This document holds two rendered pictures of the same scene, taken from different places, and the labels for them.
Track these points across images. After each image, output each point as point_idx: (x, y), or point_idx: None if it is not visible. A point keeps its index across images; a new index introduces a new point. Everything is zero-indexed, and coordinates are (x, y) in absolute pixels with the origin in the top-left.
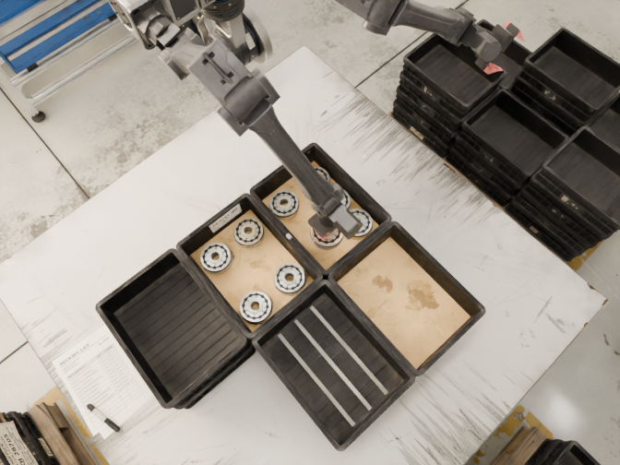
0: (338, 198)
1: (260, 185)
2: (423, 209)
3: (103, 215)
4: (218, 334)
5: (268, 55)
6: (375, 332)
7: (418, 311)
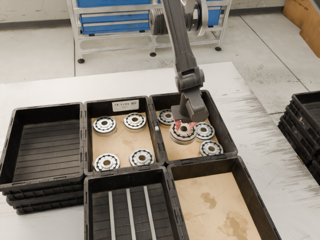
0: (196, 77)
1: (158, 96)
2: (266, 176)
3: (65, 87)
4: (71, 170)
5: (203, 28)
6: (179, 223)
7: (227, 236)
